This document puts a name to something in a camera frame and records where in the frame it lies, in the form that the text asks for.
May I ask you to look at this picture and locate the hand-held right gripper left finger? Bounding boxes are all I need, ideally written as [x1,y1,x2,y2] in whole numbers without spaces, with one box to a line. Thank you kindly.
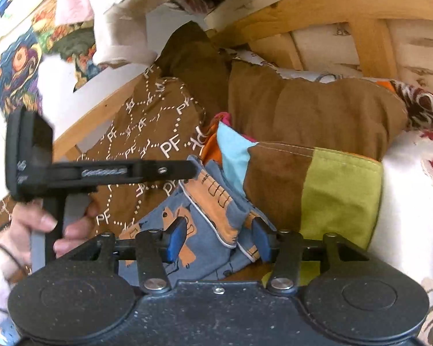
[59,219,189,295]

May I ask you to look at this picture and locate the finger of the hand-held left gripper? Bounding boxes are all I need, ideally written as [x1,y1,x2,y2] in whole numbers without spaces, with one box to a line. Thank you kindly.
[130,158,200,182]

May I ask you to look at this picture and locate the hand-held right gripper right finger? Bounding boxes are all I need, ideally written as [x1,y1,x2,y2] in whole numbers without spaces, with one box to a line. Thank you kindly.
[250,216,372,295]

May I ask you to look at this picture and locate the blue printed pants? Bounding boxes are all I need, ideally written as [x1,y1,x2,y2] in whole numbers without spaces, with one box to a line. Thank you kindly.
[117,155,279,282]

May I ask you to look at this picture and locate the person's left hand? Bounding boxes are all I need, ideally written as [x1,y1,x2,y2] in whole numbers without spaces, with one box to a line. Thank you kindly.
[9,202,101,264]

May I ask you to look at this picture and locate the brown patterned blanket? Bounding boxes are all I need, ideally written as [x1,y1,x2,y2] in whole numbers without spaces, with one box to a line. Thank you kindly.
[0,64,212,240]

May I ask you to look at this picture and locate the swirly night sky poster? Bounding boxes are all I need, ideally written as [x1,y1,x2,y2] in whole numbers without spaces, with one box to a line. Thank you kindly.
[0,29,46,116]

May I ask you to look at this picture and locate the dark landscape poster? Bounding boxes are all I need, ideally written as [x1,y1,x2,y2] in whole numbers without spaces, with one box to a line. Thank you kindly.
[31,5,102,90]

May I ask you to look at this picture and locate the white floral bedsheet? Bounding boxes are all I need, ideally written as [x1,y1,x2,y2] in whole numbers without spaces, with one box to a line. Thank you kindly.
[346,78,433,346]

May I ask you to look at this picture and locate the cream hanging garment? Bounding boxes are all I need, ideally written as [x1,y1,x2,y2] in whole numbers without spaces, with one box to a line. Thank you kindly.
[92,0,217,68]

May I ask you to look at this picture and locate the wooden headboard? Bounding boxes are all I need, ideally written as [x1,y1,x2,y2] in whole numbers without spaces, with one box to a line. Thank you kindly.
[202,0,433,80]

